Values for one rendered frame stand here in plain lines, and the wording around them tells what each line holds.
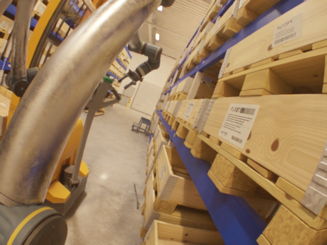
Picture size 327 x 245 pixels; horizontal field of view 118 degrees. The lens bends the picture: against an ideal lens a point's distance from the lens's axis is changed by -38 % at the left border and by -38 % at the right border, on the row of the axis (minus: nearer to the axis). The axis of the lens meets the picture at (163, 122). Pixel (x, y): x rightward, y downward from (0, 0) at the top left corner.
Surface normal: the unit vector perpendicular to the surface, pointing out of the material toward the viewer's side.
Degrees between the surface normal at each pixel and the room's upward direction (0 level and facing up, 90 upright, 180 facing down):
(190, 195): 90
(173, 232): 90
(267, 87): 90
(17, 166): 69
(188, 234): 90
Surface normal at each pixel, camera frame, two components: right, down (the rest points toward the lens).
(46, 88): 0.37, -0.20
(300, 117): -0.93, -0.36
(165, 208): 0.07, 0.12
